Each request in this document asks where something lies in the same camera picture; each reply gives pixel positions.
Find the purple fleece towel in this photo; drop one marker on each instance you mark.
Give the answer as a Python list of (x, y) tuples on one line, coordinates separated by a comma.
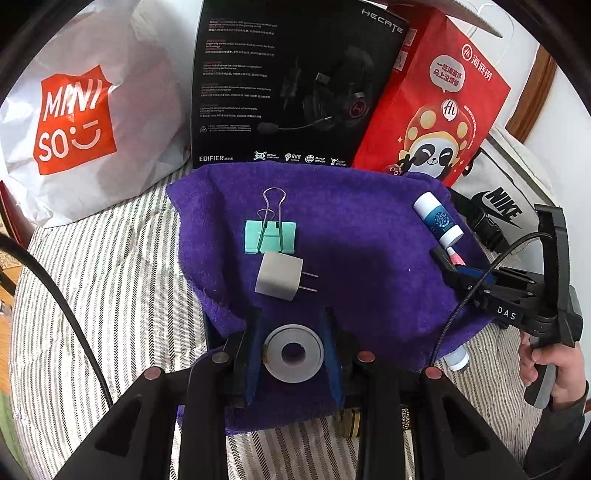
[(365, 249)]

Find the black headset box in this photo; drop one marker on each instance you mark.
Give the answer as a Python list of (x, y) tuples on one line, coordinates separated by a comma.
[(289, 81)]

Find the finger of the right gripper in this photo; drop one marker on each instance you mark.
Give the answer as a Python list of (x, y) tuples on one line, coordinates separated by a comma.
[(445, 262)]

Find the pink highlighter pen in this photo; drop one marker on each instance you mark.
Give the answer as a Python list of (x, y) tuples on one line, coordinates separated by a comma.
[(455, 258)]

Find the dark sleeve forearm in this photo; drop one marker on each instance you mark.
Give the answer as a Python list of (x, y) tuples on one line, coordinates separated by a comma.
[(560, 448)]

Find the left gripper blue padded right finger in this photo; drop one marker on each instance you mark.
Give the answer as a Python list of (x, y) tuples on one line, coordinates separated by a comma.
[(329, 332)]

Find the red panda paper bag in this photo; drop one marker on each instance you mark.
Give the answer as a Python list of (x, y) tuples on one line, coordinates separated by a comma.
[(441, 101)]

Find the striped grey bed quilt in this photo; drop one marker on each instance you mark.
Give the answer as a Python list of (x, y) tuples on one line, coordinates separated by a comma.
[(119, 273)]

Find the person right hand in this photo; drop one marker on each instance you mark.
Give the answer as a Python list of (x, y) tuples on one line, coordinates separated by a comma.
[(570, 385)]

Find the white Nike waist bag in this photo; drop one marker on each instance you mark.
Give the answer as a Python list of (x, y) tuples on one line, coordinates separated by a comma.
[(499, 189)]

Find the white charger plug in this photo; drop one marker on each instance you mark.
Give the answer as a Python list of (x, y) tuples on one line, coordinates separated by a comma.
[(279, 276)]

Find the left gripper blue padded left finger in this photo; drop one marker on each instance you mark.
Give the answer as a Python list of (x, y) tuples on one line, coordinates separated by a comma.
[(254, 348)]

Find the green binder clip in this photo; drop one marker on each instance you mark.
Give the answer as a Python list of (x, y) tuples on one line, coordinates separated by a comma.
[(269, 232)]

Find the white tape roll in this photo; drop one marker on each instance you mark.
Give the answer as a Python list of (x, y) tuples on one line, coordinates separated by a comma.
[(293, 353)]

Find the small white cap bottle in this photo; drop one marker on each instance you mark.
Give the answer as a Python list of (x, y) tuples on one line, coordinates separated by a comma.
[(458, 360)]

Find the wooden door frame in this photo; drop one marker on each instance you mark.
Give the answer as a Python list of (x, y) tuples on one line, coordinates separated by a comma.
[(534, 96)]

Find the black gold tube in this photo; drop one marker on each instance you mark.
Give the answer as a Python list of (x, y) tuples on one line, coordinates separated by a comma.
[(348, 422)]

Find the white blue bottle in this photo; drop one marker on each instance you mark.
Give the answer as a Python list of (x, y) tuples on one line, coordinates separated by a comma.
[(438, 220)]

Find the white Miniso plastic bag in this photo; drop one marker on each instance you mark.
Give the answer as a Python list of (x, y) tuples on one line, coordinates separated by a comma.
[(95, 119)]

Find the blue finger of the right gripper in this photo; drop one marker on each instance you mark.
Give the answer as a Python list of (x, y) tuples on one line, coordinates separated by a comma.
[(467, 277)]

